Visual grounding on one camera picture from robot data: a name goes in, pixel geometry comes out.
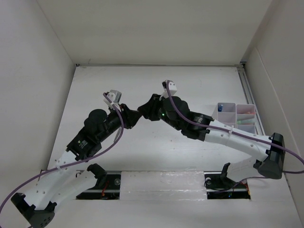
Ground clear compartment organizer box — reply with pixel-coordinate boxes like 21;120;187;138
212;102;256;134

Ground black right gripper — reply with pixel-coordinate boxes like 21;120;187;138
137;94;182;131

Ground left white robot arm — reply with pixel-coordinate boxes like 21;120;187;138
11;104;141;228

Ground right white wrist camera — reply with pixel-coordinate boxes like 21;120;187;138
161;80;177;99

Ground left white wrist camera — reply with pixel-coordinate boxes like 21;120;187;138
104;90;122;109

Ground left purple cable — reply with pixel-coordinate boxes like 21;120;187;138
0;92;125;214

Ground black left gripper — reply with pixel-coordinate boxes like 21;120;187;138
97;103;141;142

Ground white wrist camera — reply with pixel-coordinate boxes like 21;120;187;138
161;80;177;99
104;90;122;109

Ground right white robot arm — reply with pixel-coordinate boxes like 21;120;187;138
137;94;285;187

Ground aluminium frame rail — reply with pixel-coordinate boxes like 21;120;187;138
236;63;266;135

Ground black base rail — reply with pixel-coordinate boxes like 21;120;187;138
76;171;251;201

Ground clear spray bottle blue cap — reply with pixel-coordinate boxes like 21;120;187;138
218;104;224;112

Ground black handled scissors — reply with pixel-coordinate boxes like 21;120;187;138
114;128;122;142

